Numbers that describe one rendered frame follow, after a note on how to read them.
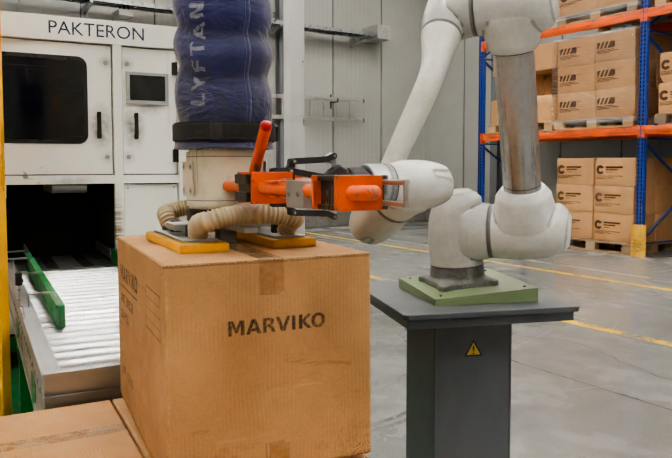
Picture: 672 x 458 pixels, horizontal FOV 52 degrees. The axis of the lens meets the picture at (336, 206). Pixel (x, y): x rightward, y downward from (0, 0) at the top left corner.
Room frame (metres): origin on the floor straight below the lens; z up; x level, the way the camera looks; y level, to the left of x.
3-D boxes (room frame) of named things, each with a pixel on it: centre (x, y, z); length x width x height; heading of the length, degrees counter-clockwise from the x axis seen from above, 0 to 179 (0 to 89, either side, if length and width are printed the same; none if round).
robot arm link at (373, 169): (1.41, -0.08, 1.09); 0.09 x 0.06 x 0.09; 28
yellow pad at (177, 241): (1.49, 0.33, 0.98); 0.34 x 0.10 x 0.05; 26
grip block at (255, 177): (1.31, 0.14, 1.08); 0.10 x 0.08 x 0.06; 116
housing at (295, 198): (1.12, 0.04, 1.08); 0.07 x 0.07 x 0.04; 26
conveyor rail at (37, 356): (2.74, 1.26, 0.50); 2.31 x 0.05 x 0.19; 28
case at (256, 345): (1.52, 0.24, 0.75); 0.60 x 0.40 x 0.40; 25
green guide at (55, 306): (3.08, 1.37, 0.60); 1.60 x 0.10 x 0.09; 28
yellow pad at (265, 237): (1.58, 0.16, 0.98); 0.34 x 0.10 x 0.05; 26
